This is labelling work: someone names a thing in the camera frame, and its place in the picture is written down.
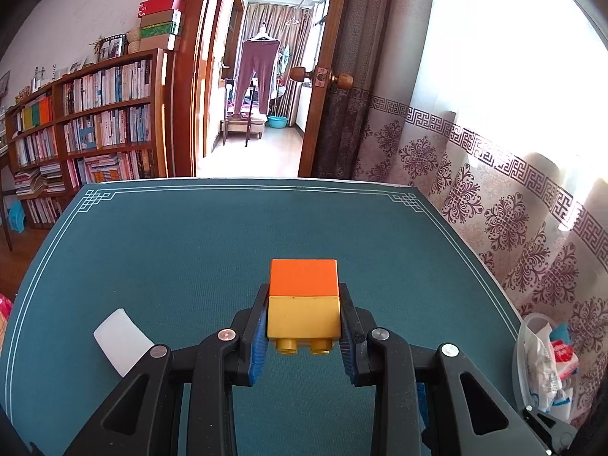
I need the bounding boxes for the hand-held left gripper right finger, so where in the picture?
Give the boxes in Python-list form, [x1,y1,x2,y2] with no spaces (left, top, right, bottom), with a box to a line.
[338,282,549,456]

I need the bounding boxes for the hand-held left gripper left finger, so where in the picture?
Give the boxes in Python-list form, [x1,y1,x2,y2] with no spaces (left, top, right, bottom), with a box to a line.
[62,284,271,456]

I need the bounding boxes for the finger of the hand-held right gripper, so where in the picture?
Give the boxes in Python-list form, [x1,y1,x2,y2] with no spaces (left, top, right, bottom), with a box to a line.
[522,405,578,456]

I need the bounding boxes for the white and blue packet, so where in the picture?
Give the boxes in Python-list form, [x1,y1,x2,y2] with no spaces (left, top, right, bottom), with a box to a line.
[522,323,568,412]

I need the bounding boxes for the orange and yellow toy block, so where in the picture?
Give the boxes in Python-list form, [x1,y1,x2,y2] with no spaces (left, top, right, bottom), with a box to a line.
[267,259,343,356]

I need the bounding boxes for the clear plastic bowl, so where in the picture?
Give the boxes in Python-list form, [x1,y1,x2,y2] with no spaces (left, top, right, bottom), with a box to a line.
[512,312,583,426]

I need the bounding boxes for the pink and white box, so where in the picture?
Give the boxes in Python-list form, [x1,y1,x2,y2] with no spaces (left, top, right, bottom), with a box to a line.
[551,339,581,381]

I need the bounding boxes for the green table mat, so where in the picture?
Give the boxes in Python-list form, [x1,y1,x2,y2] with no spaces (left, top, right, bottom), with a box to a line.
[0,178,523,456]

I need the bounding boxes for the white paper card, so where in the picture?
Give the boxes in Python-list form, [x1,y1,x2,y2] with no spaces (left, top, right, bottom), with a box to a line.
[93,309,155,378]

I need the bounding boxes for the white patterned curtain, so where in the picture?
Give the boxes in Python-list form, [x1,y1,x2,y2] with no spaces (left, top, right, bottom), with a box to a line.
[354,0,608,433]

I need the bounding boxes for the dark wooden chair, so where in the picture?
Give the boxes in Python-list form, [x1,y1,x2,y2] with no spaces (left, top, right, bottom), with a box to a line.
[221,76,255,148]

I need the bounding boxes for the pink printed bag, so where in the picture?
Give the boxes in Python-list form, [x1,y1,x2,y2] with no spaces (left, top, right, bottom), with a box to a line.
[0,293,14,338]

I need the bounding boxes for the wooden bookshelf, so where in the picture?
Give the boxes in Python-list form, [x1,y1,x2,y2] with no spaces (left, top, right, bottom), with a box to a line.
[5,48,169,229]

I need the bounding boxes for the rows of shelved books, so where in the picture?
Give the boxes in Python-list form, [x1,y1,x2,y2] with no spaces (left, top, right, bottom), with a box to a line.
[9,59,157,222]

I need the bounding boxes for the purple hanging pants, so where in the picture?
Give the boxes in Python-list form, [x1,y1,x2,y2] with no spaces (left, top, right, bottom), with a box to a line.
[231,38,282,117]

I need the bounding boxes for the brown curtain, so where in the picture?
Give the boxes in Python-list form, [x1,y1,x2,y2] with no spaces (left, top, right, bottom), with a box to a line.
[311,0,397,184]

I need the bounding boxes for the grey curtain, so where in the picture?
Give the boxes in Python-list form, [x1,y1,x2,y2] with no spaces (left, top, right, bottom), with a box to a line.
[244,2,314,81]

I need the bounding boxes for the tan box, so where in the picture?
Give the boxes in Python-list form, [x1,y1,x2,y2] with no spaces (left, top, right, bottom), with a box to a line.
[140,34,181,52]

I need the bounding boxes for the wooden door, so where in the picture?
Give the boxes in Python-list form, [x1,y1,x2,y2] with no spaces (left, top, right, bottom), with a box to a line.
[299,0,355,179]

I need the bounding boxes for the green box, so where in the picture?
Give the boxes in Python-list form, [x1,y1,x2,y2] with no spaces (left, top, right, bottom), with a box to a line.
[139,22,182,40]

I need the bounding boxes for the brown box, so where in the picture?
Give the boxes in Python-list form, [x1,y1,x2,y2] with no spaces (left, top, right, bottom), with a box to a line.
[140,9,184,28]

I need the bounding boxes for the wooden door frame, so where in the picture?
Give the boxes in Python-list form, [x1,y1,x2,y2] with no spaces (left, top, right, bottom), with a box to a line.
[172,0,229,179]

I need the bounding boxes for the photo frame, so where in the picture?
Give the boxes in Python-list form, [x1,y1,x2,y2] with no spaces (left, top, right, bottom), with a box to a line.
[102,33,128,60]

